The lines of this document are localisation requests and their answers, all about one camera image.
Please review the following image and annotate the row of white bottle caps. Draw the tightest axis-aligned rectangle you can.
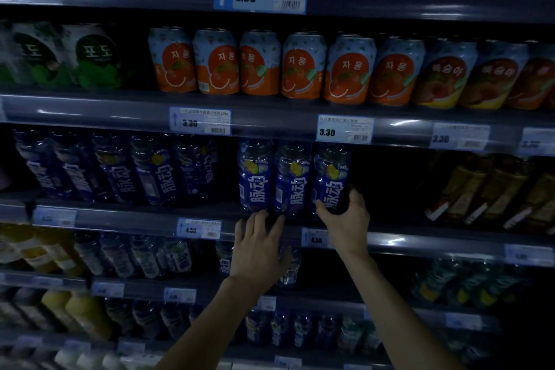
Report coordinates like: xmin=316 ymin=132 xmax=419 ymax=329
xmin=53 ymin=347 xmax=163 ymax=370

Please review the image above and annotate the person's right hand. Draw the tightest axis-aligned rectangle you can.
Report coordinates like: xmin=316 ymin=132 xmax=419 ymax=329
xmin=315 ymin=186 xmax=370 ymax=259

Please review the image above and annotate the person's left hand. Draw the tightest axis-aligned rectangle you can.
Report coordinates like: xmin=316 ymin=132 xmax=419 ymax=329
xmin=229 ymin=210 xmax=294 ymax=293

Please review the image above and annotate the blue lemon drink bottle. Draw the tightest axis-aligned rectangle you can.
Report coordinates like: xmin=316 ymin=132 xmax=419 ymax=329
xmin=311 ymin=143 xmax=353 ymax=215

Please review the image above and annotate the yellow juice bottle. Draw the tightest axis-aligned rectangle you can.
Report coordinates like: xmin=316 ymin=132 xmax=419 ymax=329
xmin=41 ymin=289 xmax=73 ymax=319
xmin=65 ymin=292 xmax=114 ymax=341

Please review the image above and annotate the row of blue drink bottles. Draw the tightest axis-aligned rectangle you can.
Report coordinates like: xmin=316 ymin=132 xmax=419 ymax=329
xmin=12 ymin=128 xmax=314 ymax=215

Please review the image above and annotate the row of green label bottles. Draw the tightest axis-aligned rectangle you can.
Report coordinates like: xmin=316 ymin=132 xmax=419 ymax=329
xmin=411 ymin=256 xmax=526 ymax=310

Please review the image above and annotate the row of orange fruit cans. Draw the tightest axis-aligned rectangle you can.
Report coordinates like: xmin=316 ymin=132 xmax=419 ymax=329
xmin=147 ymin=26 xmax=426 ymax=107

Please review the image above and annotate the person's right forearm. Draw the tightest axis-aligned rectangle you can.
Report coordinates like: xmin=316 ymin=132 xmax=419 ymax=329
xmin=343 ymin=249 xmax=465 ymax=370

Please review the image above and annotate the row of clear drink bottles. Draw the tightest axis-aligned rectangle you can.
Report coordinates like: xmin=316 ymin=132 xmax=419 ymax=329
xmin=73 ymin=232 xmax=303 ymax=290

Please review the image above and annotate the row of dark small bottles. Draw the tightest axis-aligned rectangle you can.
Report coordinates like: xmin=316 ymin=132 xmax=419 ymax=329
xmin=103 ymin=296 xmax=383 ymax=354

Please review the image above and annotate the person's left forearm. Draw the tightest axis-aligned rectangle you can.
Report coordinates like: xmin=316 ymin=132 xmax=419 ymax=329
xmin=155 ymin=276 xmax=270 ymax=370

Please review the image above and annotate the yellow drink bottle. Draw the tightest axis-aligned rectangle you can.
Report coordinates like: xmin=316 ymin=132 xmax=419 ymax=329
xmin=0 ymin=223 xmax=49 ymax=273
xmin=35 ymin=228 xmax=86 ymax=278

